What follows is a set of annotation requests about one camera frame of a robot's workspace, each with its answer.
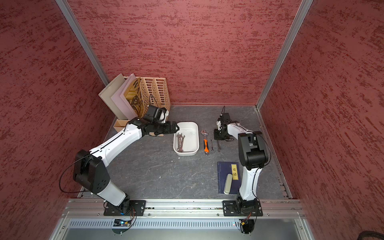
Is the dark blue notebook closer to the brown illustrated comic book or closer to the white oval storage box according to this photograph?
the white oval storage box

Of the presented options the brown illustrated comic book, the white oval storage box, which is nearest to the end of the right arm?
the white oval storage box

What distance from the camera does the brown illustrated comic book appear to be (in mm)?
942

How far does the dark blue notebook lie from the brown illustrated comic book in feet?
2.18

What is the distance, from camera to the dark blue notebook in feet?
2.67
